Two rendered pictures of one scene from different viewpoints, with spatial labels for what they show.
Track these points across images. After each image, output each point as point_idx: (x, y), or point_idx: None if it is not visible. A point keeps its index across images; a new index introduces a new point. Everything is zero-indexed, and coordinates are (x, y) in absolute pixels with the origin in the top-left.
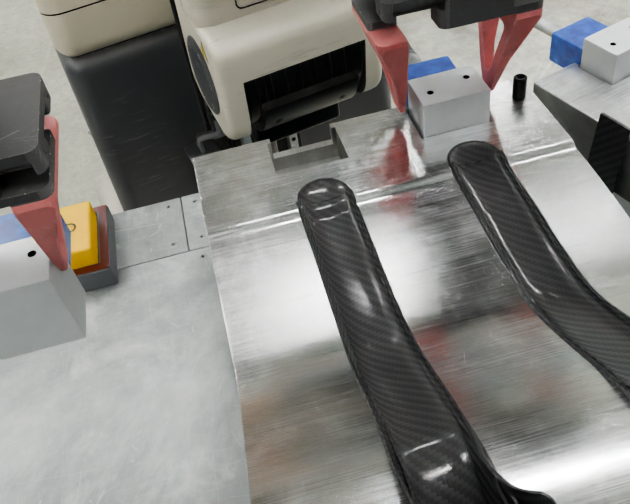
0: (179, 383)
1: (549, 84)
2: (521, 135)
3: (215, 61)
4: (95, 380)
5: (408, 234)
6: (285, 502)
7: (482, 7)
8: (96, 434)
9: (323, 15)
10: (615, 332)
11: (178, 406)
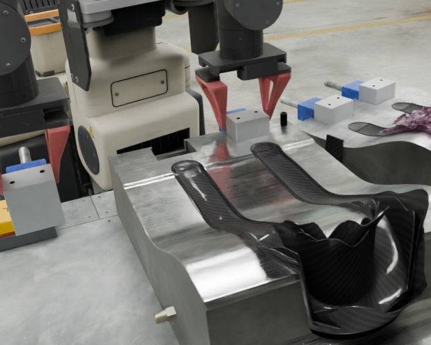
0: (104, 277)
1: (299, 126)
2: (286, 138)
3: (100, 135)
4: (50, 280)
5: (234, 179)
6: (193, 253)
7: (262, 70)
8: (55, 304)
9: (165, 111)
10: (342, 201)
11: (105, 287)
